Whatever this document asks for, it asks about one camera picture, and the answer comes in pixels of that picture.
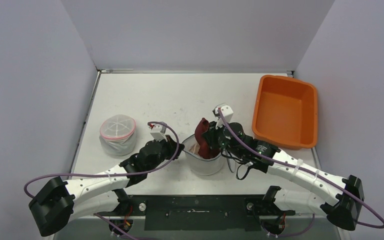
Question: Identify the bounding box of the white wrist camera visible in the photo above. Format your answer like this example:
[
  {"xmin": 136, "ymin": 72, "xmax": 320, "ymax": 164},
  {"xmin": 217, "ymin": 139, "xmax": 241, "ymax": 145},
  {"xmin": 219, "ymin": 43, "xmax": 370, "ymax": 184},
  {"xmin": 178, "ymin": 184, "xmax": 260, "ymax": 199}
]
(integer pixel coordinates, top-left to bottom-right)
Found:
[
  {"xmin": 147, "ymin": 122, "xmax": 167, "ymax": 142},
  {"xmin": 212, "ymin": 103, "xmax": 234, "ymax": 129}
]

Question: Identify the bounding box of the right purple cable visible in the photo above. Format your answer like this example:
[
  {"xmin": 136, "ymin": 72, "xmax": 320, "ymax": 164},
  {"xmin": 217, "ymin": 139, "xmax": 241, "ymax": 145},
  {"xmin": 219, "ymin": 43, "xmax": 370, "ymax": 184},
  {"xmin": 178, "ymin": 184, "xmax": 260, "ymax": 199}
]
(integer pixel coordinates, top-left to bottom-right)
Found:
[{"xmin": 217, "ymin": 107, "xmax": 384, "ymax": 229}]

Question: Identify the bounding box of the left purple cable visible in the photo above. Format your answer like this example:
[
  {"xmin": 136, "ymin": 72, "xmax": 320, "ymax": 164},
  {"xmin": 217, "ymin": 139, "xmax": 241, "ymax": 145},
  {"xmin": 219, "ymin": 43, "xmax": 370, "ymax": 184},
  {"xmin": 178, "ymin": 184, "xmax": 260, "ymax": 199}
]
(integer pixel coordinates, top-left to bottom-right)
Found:
[{"xmin": 23, "ymin": 121, "xmax": 181, "ymax": 200}]

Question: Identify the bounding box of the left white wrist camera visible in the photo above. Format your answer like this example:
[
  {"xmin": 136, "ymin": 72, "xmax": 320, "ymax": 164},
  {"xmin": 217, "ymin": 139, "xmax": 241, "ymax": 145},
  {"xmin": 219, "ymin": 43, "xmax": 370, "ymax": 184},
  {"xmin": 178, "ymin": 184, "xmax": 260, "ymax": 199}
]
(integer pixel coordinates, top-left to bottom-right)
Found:
[{"xmin": 147, "ymin": 122, "xmax": 167, "ymax": 142}]

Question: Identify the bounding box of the red bra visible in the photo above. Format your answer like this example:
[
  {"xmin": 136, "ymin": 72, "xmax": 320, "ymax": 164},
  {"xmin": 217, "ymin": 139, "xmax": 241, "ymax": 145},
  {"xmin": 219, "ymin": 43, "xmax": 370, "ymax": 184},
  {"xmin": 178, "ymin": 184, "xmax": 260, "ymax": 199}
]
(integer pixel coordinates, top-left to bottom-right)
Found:
[{"xmin": 194, "ymin": 117, "xmax": 220, "ymax": 160}]

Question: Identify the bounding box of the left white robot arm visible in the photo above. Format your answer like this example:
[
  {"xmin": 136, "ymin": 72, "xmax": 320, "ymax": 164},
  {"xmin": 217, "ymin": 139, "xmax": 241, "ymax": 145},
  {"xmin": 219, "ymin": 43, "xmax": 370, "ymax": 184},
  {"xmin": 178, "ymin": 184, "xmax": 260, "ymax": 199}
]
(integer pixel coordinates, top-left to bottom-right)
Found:
[{"xmin": 28, "ymin": 135, "xmax": 185, "ymax": 237}]

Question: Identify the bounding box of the purple cable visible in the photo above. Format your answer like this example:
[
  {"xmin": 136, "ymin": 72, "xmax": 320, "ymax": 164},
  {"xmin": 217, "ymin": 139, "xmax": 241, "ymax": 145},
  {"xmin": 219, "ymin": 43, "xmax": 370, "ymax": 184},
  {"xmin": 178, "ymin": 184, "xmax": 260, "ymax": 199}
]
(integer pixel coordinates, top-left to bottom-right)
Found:
[
  {"xmin": 217, "ymin": 107, "xmax": 384, "ymax": 229},
  {"xmin": 23, "ymin": 121, "xmax": 181, "ymax": 200}
]

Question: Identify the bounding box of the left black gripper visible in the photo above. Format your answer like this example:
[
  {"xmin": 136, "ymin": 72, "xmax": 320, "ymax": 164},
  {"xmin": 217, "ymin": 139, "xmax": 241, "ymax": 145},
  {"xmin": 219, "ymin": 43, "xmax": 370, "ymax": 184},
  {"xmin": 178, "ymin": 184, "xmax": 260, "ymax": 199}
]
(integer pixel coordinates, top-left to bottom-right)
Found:
[{"xmin": 146, "ymin": 134, "xmax": 185, "ymax": 173}]

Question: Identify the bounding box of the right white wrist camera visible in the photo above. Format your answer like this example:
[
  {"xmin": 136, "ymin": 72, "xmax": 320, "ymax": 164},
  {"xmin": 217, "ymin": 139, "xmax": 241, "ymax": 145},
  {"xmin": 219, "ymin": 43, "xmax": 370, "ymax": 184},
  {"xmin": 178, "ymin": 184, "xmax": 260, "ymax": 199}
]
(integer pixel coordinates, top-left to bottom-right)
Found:
[{"xmin": 212, "ymin": 103, "xmax": 234, "ymax": 129}]

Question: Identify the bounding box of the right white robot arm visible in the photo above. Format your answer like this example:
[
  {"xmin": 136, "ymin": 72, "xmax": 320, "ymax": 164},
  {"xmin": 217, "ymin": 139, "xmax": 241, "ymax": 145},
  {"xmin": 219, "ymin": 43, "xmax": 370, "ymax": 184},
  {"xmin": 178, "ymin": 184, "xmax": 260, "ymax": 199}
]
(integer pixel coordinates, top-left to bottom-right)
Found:
[{"xmin": 194, "ymin": 118, "xmax": 365, "ymax": 231}]

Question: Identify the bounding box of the orange plastic bin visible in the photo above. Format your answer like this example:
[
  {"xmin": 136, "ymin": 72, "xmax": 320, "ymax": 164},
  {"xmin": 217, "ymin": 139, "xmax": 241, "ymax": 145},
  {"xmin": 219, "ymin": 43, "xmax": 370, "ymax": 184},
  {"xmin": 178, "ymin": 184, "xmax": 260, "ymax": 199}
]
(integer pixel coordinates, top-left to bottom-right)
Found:
[{"xmin": 251, "ymin": 75, "xmax": 318, "ymax": 150}]

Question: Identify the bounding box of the beige lace bra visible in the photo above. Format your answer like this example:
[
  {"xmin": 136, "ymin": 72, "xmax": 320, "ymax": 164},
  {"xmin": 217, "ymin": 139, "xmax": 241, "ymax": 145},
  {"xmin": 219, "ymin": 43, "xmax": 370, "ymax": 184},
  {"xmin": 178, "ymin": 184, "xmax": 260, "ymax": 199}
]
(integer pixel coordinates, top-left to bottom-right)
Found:
[{"xmin": 189, "ymin": 143, "xmax": 200, "ymax": 156}]

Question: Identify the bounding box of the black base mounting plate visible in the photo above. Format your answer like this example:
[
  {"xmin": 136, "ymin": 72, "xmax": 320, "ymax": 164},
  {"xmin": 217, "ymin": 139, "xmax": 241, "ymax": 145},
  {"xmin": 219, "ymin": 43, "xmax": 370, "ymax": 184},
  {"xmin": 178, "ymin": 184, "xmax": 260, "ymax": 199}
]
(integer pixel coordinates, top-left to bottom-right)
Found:
[{"xmin": 106, "ymin": 194, "xmax": 295, "ymax": 232}]

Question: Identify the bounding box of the blue-trimmed mesh laundry bag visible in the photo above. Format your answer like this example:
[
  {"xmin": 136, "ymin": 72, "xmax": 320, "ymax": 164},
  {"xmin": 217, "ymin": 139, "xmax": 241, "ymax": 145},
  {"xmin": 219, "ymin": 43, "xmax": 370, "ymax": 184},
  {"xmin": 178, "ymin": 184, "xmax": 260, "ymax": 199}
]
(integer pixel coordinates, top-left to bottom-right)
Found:
[{"xmin": 182, "ymin": 135, "xmax": 226, "ymax": 176}]

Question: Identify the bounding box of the pink-trimmed mesh laundry bag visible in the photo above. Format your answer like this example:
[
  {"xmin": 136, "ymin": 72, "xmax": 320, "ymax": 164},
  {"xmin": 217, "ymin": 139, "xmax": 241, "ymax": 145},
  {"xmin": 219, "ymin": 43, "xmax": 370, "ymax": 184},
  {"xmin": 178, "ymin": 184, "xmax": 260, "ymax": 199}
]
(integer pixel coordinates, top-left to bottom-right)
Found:
[{"xmin": 99, "ymin": 114, "xmax": 137, "ymax": 157}]

